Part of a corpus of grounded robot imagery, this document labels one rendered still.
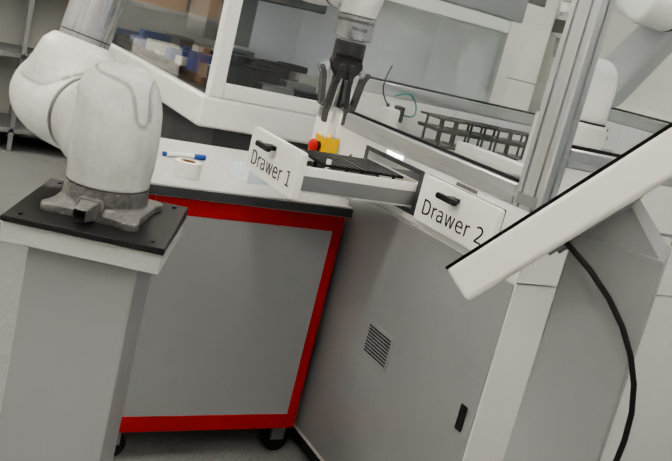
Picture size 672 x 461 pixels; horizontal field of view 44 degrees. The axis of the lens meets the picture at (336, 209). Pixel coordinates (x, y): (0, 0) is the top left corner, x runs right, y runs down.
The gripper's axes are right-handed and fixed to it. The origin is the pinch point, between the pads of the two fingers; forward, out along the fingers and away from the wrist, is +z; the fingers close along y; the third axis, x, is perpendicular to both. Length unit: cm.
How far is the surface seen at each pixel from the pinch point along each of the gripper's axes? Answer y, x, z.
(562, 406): 7, -102, 20
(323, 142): 10.1, 33.9, 9.8
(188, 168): -29.6, 14.0, 19.7
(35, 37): -81, 411, 31
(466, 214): 24.8, -31.2, 10.1
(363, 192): 8.0, -10.7, 13.3
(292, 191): -10.6, -15.4, 14.8
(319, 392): 18, 11, 76
